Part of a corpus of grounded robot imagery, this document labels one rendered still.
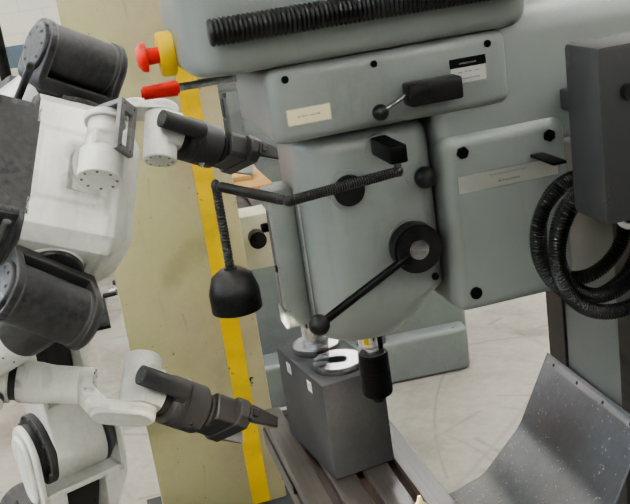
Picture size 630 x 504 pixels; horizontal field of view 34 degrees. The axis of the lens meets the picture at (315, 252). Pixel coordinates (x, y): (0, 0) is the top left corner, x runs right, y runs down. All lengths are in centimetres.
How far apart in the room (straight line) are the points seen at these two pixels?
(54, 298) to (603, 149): 79
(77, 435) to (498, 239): 95
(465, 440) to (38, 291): 263
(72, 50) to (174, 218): 157
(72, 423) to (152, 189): 132
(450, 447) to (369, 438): 203
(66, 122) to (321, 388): 62
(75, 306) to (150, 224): 171
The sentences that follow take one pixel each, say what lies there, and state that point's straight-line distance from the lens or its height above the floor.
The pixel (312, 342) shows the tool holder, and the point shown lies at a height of 116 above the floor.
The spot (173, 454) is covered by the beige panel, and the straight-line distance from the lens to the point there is 351.
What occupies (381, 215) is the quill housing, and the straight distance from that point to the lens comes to 142.
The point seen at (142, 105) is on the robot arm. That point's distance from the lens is 200.
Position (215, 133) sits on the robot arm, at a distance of 203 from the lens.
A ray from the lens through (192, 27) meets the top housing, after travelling 131.
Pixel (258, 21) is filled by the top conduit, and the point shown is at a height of 180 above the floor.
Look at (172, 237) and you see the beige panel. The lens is 325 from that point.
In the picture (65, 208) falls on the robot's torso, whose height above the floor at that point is 154.
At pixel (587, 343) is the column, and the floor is 118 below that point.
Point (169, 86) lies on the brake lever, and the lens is 151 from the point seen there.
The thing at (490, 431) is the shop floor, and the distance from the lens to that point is 398.
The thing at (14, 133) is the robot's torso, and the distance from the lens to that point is 163.
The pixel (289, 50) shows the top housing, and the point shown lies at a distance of 131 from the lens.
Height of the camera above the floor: 190
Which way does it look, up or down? 18 degrees down
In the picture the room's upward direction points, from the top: 8 degrees counter-clockwise
